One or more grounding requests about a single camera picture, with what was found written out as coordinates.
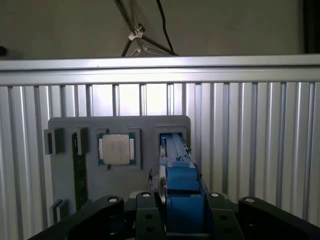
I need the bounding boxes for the silver CPU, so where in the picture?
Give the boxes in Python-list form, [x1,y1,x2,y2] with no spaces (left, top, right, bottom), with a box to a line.
[97,133,137,167]

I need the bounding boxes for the green RAM stick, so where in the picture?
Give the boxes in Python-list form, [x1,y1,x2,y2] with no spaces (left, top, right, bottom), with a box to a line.
[71,133,89,211]

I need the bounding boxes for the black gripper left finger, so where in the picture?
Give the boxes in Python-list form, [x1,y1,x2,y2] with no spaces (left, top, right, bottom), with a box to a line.
[24,191,167,240]

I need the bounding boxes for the hard disk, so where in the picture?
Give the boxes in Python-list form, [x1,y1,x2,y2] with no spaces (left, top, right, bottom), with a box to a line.
[147,132,213,240]

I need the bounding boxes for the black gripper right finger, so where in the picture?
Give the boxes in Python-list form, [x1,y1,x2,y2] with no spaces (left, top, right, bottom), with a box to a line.
[204,191,320,240]

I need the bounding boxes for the black tripod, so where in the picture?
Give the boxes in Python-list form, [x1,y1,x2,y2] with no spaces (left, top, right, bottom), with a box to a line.
[121,0,180,58]

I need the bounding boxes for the black hanging cable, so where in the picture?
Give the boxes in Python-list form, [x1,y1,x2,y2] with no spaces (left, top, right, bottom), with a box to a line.
[156,0,180,56]

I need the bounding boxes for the grey parts rack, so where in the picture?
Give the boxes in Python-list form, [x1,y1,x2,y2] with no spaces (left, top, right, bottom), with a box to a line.
[43,114,193,223]

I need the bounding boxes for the black stand pole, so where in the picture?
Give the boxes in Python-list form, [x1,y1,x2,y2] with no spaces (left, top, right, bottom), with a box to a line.
[303,0,320,55]

